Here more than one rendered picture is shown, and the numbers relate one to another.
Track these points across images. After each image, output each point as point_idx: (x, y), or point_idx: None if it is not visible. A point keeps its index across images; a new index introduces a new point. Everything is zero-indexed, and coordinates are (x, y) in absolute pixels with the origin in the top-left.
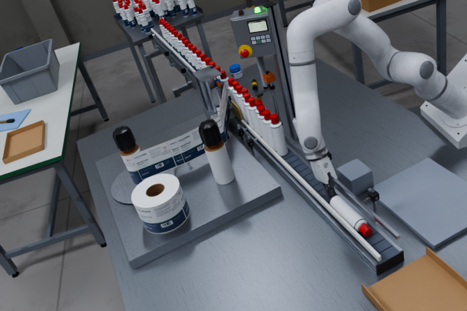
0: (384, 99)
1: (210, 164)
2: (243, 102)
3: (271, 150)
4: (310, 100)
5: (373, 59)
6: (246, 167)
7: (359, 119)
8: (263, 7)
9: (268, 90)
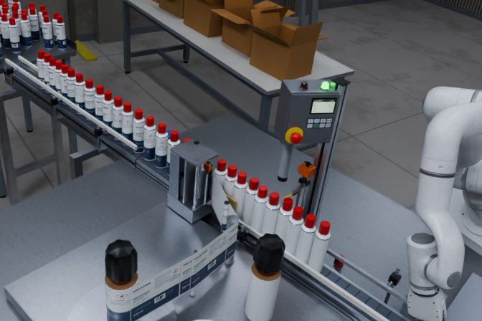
0: (375, 194)
1: (257, 297)
2: (249, 195)
3: (305, 266)
4: (451, 222)
5: (463, 165)
6: (277, 292)
7: (364, 219)
8: (334, 84)
9: (304, 186)
